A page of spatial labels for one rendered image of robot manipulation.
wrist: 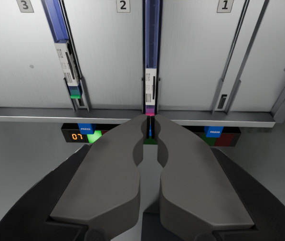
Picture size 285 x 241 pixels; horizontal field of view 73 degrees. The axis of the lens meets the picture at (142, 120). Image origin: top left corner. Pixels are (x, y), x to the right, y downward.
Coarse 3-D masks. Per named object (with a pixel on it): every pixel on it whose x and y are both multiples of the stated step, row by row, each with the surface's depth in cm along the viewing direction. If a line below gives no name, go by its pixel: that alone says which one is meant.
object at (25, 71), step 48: (0, 0) 21; (96, 0) 21; (144, 0) 21; (192, 0) 21; (240, 0) 20; (0, 48) 25; (48, 48) 25; (96, 48) 25; (144, 48) 24; (192, 48) 24; (240, 48) 24; (0, 96) 31; (48, 96) 30; (96, 96) 30; (144, 96) 29; (192, 96) 29; (240, 96) 29
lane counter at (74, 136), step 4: (68, 132) 37; (72, 132) 37; (76, 132) 37; (80, 132) 37; (72, 136) 38; (76, 136) 38; (80, 136) 38; (72, 140) 39; (76, 140) 39; (80, 140) 39; (84, 140) 39
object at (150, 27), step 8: (152, 0) 20; (152, 8) 20; (152, 16) 21; (152, 24) 21; (152, 32) 22; (152, 40) 22; (152, 48) 23; (152, 56) 24; (152, 64) 25; (152, 112) 30
